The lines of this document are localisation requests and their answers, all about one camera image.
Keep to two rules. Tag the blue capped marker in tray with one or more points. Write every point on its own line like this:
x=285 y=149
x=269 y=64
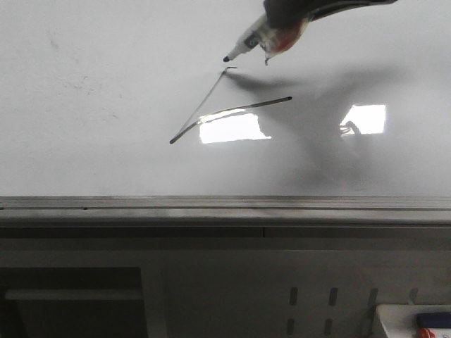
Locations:
x=440 y=320

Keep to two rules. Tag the grey perforated stand panel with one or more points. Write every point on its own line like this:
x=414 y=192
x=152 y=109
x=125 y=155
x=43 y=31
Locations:
x=217 y=282

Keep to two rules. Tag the white whiteboard with aluminium frame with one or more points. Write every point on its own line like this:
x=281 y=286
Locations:
x=125 y=109

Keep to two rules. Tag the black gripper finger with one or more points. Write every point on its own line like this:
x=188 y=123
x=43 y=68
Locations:
x=287 y=12

